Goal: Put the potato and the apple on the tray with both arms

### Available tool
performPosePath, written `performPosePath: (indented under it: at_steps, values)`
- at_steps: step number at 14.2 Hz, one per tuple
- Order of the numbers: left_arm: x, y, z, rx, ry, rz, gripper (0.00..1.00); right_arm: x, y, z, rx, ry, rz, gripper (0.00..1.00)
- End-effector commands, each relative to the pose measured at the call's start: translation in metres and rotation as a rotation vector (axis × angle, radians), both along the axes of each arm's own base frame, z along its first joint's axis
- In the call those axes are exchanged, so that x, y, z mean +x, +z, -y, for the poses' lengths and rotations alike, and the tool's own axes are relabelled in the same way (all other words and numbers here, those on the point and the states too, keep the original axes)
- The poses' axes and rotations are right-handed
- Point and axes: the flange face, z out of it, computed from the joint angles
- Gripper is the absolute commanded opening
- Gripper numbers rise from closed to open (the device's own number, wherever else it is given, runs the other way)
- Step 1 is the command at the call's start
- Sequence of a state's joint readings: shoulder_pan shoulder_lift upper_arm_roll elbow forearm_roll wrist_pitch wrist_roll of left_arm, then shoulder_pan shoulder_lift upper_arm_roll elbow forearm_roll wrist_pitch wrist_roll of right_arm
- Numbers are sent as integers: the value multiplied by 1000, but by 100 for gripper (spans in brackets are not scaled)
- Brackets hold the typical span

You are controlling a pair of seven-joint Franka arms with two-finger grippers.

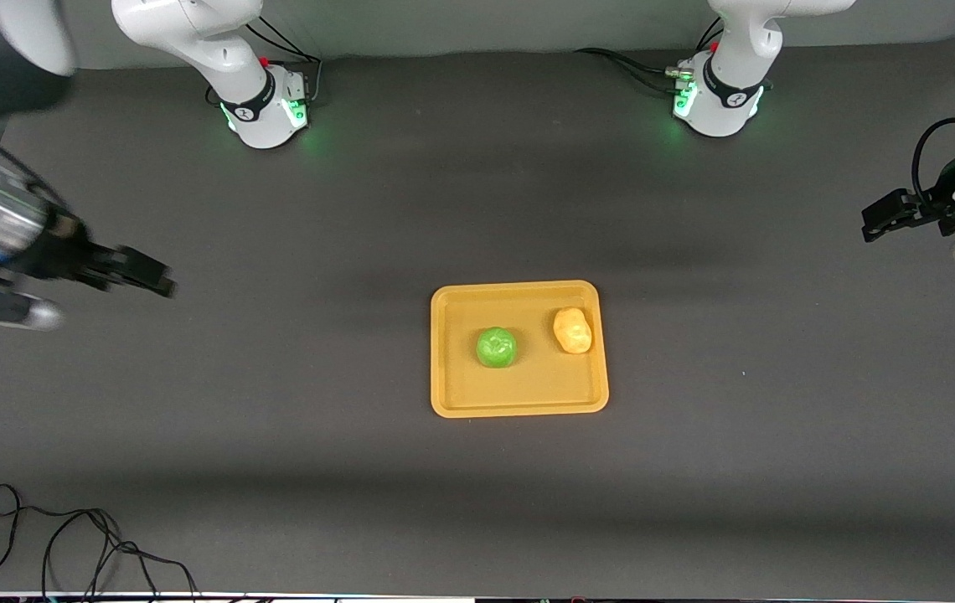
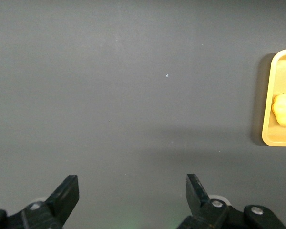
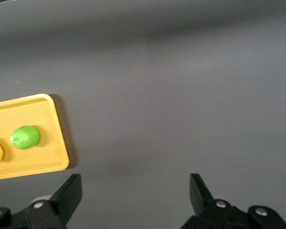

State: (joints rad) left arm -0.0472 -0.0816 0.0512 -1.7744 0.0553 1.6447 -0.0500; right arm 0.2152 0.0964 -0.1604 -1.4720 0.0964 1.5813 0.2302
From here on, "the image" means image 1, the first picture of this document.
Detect dark grey table mat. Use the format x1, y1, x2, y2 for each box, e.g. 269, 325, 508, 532
0, 29, 955, 597

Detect yellow potato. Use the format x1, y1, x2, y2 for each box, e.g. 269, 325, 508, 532
552, 307, 594, 355

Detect loose black cable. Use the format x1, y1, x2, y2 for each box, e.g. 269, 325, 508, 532
0, 483, 202, 600

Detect orange plastic tray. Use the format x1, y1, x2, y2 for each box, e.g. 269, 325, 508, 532
431, 280, 611, 419

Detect green apple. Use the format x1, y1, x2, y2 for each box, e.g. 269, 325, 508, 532
476, 326, 519, 369

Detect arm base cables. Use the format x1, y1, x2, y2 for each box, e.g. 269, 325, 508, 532
205, 12, 325, 110
575, 17, 725, 95

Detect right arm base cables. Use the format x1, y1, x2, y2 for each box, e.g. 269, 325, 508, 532
205, 12, 325, 110

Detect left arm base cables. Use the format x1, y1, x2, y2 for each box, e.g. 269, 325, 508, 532
575, 17, 725, 95

